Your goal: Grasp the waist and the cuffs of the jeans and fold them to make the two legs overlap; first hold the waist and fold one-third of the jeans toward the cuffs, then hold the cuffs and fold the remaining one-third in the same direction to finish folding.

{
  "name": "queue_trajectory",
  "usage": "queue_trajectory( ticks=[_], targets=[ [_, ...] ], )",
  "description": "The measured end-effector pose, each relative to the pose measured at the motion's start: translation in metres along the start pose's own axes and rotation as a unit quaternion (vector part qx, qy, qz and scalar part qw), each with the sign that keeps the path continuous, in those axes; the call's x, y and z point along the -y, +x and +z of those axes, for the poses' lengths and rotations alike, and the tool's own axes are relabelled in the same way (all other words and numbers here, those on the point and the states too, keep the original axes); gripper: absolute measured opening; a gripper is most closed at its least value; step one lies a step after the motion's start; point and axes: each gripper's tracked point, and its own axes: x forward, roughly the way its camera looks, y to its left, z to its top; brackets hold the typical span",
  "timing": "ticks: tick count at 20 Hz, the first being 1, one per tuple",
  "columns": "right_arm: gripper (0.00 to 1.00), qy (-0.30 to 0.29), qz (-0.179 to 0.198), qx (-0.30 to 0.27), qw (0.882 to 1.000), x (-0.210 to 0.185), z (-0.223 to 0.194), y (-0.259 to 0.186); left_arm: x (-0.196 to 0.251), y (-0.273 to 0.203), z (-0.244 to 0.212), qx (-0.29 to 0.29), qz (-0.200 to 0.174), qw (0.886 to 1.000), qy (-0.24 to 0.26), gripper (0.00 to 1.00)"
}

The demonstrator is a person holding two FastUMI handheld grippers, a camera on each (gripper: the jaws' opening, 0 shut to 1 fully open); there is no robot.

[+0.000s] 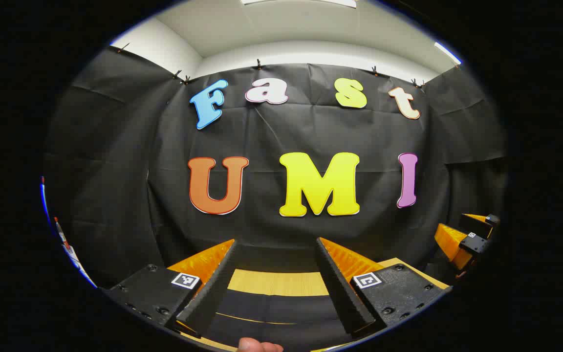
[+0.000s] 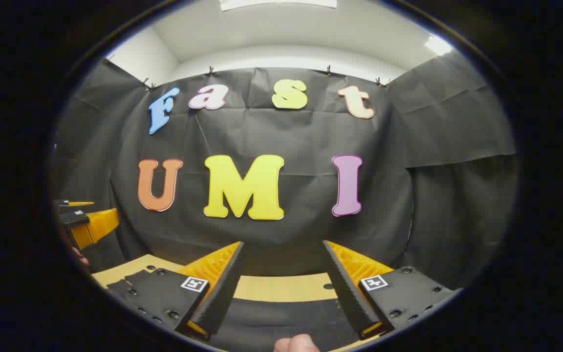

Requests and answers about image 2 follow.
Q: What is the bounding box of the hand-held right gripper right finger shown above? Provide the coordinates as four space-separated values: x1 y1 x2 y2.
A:
322 240 462 341

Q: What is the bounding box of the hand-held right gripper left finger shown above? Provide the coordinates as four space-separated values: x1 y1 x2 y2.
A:
107 241 245 341

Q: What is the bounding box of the ceiling light panel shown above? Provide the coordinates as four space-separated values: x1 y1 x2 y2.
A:
219 0 338 11
424 35 454 56

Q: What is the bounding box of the black backdrop cloth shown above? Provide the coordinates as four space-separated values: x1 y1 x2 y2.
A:
49 51 519 294

